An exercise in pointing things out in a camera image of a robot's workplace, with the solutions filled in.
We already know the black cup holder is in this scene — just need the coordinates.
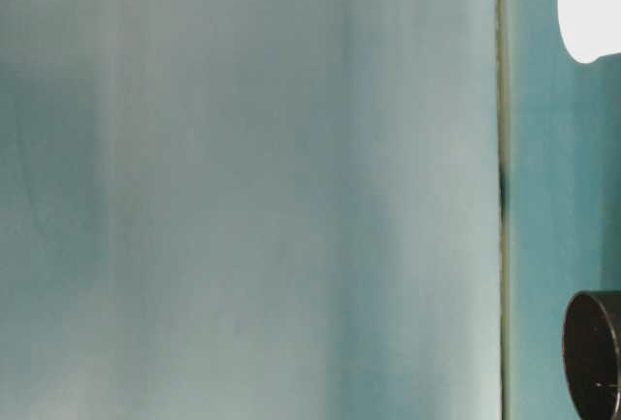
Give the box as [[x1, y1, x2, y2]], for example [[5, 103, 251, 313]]
[[561, 290, 621, 420]]

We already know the white paper cup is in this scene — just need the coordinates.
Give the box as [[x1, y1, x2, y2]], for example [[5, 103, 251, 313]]
[[557, 0, 621, 65]]

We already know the blue-green table cloth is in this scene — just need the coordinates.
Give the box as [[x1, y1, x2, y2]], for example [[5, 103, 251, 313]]
[[499, 0, 621, 420]]

